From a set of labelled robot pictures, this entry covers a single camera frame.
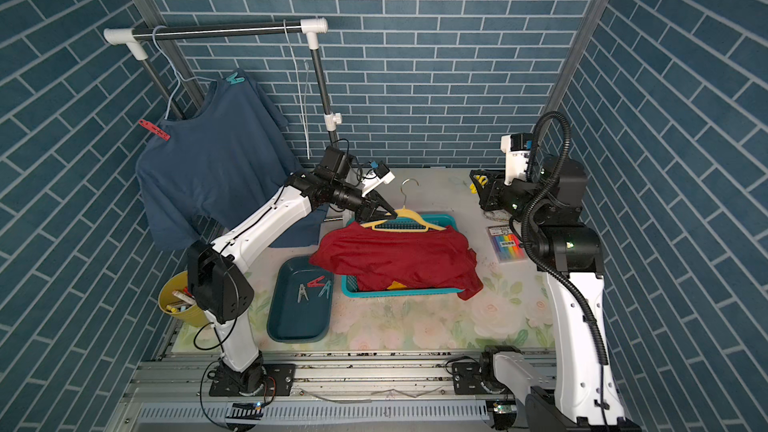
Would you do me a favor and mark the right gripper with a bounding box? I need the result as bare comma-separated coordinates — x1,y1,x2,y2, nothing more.
469,170,542,231

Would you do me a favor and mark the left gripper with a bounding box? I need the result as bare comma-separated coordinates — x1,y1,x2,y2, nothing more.
329,181,396,223

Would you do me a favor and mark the yellow clothespin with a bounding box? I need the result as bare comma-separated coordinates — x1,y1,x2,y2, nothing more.
470,175,488,194

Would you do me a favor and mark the yellow plastic hanger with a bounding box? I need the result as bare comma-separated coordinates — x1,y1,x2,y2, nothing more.
362,178,444,233

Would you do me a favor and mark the red t-shirt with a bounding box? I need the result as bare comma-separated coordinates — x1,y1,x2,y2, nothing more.
310,223,484,301

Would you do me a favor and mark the red clothespin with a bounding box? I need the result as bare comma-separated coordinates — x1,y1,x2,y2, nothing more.
306,276,326,288
138,119,170,141

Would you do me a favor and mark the grey clothespin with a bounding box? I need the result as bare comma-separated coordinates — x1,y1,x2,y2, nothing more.
297,283,309,303

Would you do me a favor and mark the yellow t-shirt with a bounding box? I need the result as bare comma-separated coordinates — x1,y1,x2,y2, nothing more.
387,281,408,290

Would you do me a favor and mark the white wire hanger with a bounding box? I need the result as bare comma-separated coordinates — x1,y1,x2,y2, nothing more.
282,19,312,160

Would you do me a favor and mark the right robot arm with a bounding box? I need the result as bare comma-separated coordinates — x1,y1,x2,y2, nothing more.
470,111,641,431

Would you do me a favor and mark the teal plastic basket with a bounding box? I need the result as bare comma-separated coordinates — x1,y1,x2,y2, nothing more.
341,213,461,298

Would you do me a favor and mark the rainbow marker pack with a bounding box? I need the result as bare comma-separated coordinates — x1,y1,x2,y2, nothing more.
487,225,527,263

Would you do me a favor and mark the dark teal tray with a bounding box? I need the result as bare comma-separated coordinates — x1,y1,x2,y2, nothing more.
266,256,334,343

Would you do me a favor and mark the blue grey t-shirt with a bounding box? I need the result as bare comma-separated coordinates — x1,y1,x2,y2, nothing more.
136,69,302,251

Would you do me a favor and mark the yellow bowl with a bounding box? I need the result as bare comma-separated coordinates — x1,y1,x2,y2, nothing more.
157,271,208,327

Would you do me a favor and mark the red clothespin on blue shirt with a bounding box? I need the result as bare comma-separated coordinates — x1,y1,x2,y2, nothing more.
138,119,170,141

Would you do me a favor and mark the metal clothes rack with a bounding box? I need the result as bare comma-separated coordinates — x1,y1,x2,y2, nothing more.
103,18,342,142

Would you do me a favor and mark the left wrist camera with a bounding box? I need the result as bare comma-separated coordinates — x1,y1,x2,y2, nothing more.
360,161,395,196

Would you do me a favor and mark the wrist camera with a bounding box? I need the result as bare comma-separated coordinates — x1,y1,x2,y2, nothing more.
360,161,395,196
501,133,533,186

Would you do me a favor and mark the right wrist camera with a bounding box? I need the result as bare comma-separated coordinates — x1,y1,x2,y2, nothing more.
501,133,533,186

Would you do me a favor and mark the light blue wire hanger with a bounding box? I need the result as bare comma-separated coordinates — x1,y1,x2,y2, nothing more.
151,25,213,120

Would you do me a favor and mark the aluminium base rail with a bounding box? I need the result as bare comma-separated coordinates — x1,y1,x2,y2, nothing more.
104,352,637,432

